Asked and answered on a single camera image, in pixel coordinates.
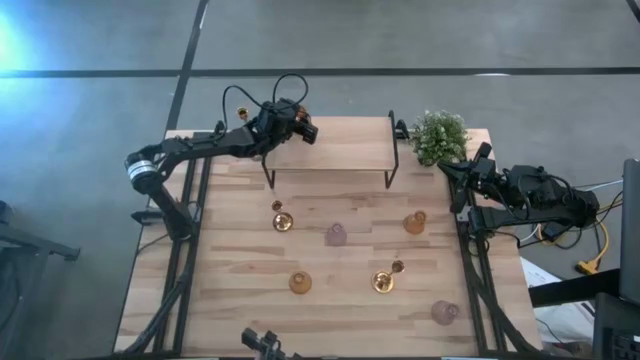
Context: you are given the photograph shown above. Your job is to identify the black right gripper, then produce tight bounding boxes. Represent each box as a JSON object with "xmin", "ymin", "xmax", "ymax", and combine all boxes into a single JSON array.
[{"xmin": 438, "ymin": 143, "xmax": 501, "ymax": 214}]

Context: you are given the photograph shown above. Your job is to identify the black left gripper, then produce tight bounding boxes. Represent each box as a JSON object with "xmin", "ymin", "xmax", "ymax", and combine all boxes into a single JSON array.
[{"xmin": 254, "ymin": 99, "xmax": 320, "ymax": 149}]

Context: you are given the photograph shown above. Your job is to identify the tall brass candlestick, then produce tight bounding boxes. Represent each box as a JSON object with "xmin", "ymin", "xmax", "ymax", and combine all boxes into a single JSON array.
[
  {"xmin": 370, "ymin": 259, "xmax": 406, "ymax": 294},
  {"xmin": 236, "ymin": 105, "xmax": 264, "ymax": 162}
]

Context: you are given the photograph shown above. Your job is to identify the short brass candlestick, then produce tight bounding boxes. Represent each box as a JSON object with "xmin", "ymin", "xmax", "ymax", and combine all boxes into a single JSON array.
[{"xmin": 271, "ymin": 199, "xmax": 295, "ymax": 233}]

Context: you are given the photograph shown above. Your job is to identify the pink glass candle holder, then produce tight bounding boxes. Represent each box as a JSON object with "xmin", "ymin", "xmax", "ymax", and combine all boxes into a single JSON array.
[
  {"xmin": 430, "ymin": 299, "xmax": 461, "ymax": 327},
  {"xmin": 324, "ymin": 222, "xmax": 348, "ymax": 247}
]

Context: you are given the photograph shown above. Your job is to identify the green potted plant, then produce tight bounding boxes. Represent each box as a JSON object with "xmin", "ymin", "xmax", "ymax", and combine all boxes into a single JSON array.
[{"xmin": 409, "ymin": 109, "xmax": 470, "ymax": 168}]

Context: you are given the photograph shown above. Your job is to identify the wooden shelf black metal legs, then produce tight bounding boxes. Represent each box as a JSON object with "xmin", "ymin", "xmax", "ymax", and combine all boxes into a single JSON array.
[{"xmin": 260, "ymin": 109, "xmax": 401, "ymax": 190}]

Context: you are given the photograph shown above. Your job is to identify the black power adapter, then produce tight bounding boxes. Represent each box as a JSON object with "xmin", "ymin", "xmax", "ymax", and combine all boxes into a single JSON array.
[{"xmin": 542, "ymin": 219, "xmax": 570, "ymax": 242}]

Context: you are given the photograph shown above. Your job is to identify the white paper sheet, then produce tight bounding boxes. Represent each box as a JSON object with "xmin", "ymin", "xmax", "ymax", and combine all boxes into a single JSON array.
[{"xmin": 519, "ymin": 257, "xmax": 596, "ymax": 346}]

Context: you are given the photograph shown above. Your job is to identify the black desk edge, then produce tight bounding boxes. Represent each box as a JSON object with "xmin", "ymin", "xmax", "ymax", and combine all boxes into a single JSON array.
[{"xmin": 528, "ymin": 268, "xmax": 622, "ymax": 309}]

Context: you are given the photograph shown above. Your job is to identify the grey monitor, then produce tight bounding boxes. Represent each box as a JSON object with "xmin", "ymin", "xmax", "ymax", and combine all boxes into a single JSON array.
[{"xmin": 619, "ymin": 158, "xmax": 640, "ymax": 306}]

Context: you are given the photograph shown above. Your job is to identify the black equipment box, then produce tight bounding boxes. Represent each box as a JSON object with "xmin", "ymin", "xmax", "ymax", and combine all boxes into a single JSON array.
[{"xmin": 592, "ymin": 292, "xmax": 640, "ymax": 360}]

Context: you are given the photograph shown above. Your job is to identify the black clamp device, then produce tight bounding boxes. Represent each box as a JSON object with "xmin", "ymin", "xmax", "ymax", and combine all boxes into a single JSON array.
[{"xmin": 241, "ymin": 327, "xmax": 304, "ymax": 360}]

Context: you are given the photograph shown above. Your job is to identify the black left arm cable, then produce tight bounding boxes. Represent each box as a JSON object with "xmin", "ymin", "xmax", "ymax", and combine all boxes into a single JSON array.
[{"xmin": 221, "ymin": 72, "xmax": 310, "ymax": 132}]

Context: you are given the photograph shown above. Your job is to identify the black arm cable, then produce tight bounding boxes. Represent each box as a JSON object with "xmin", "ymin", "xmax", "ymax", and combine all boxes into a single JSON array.
[
  {"xmin": 221, "ymin": 72, "xmax": 310, "ymax": 132},
  {"xmin": 501, "ymin": 167, "xmax": 576, "ymax": 221}
]

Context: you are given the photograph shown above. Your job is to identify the black aluminium frame rail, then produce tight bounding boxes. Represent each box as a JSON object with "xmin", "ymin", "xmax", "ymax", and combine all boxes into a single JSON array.
[
  {"xmin": 192, "ymin": 119, "xmax": 414, "ymax": 142},
  {"xmin": 119, "ymin": 130, "xmax": 214, "ymax": 356},
  {"xmin": 447, "ymin": 164, "xmax": 539, "ymax": 356}
]

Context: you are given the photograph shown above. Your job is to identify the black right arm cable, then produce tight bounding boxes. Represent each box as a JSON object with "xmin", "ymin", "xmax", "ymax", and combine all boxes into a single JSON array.
[{"xmin": 501, "ymin": 167, "xmax": 576, "ymax": 221}]

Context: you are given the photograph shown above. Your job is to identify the white cable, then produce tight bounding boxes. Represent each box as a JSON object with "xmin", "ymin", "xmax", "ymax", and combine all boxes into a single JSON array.
[{"xmin": 517, "ymin": 179, "xmax": 624, "ymax": 246}]

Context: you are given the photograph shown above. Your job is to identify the yellow power cable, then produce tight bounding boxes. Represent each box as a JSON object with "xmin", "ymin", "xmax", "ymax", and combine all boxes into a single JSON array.
[{"xmin": 537, "ymin": 197, "xmax": 624, "ymax": 276}]

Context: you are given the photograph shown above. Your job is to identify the black furniture frame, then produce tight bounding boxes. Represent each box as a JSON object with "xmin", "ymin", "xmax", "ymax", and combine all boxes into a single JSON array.
[{"xmin": 0, "ymin": 199, "xmax": 81, "ymax": 360}]

